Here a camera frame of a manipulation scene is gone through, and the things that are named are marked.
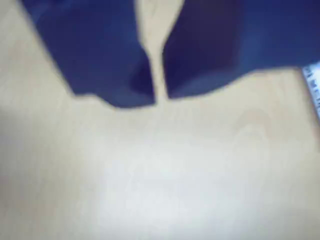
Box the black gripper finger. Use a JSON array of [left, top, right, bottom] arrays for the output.
[[161, 0, 320, 99], [18, 0, 157, 109]]

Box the blue white marker pen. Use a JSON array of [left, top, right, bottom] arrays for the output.
[[301, 63, 320, 119]]

